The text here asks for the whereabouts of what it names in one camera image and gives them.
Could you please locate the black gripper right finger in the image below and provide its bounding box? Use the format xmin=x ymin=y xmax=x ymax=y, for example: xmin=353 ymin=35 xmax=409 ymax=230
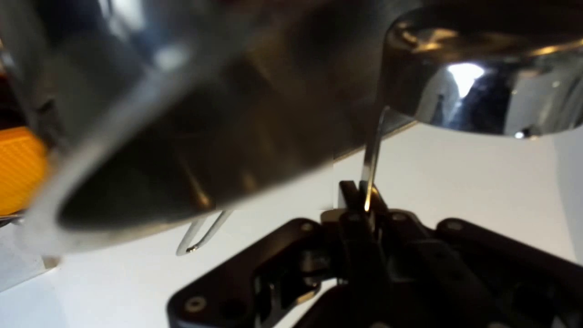
xmin=362 ymin=188 xmax=583 ymax=328

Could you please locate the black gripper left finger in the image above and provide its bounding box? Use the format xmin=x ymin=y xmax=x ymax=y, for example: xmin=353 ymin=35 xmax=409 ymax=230
xmin=165 ymin=181 xmax=366 ymax=328

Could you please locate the orange silicone trivet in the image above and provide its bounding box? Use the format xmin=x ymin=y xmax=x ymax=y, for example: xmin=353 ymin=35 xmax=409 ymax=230
xmin=0 ymin=124 xmax=50 ymax=221

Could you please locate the silver pot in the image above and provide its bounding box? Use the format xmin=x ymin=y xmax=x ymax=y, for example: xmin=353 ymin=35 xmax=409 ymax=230
xmin=0 ymin=0 xmax=426 ymax=258

